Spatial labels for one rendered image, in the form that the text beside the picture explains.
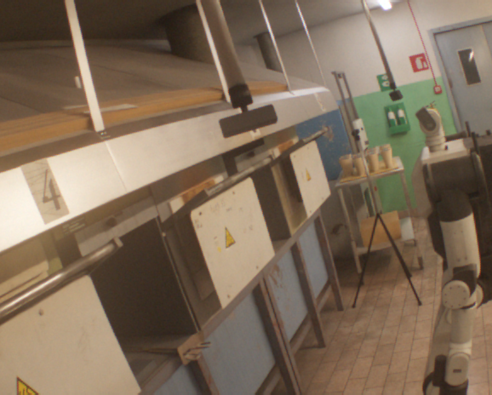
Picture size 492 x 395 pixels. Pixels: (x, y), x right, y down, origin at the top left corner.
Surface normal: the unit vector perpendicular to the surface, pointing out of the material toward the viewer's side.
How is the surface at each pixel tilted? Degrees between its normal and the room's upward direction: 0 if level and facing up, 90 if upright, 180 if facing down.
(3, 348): 90
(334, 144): 90
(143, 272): 90
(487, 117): 90
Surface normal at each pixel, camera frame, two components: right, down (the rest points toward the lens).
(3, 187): 0.82, -0.37
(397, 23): -0.36, 0.25
